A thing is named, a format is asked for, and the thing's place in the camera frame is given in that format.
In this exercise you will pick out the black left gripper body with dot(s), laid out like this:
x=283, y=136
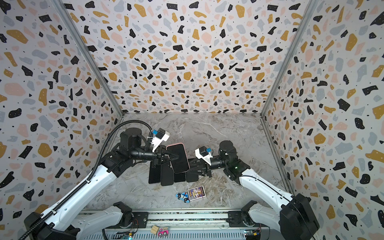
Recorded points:
x=158, y=154

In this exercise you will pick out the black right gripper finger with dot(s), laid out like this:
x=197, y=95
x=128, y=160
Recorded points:
x=195, y=163
x=193, y=172

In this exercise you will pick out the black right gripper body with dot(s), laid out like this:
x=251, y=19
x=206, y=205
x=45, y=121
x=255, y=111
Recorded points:
x=198, y=165

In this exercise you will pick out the black phone case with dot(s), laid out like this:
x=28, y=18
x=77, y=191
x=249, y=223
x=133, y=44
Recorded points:
x=167, y=175
x=192, y=179

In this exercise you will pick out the large black phone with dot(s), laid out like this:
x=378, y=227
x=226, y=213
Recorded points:
x=154, y=174

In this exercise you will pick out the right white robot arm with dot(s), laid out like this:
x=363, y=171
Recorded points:
x=290, y=215

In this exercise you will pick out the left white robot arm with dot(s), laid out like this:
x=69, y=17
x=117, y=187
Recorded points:
x=60, y=222

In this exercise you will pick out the purple card box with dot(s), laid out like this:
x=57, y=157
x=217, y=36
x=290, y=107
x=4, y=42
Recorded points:
x=196, y=193

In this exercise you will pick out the blue toy car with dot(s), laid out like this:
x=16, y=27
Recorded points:
x=183, y=196

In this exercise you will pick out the pink toy car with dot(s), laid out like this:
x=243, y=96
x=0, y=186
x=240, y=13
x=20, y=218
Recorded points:
x=163, y=232

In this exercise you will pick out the small wooden block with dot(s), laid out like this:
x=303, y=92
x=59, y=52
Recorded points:
x=155, y=229

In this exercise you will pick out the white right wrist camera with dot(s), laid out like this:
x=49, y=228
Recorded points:
x=205, y=154

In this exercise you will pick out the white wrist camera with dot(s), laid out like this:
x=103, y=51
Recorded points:
x=160, y=136
x=205, y=154

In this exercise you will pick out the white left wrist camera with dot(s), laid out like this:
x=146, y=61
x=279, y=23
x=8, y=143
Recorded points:
x=160, y=136

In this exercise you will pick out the aluminium left corner post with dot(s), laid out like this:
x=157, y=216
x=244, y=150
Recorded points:
x=65, y=16

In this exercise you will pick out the aluminium corner post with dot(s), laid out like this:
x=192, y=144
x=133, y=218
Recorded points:
x=291, y=51
x=65, y=16

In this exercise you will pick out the aluminium right corner post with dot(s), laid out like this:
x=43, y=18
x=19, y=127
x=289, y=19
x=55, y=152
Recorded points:
x=291, y=51

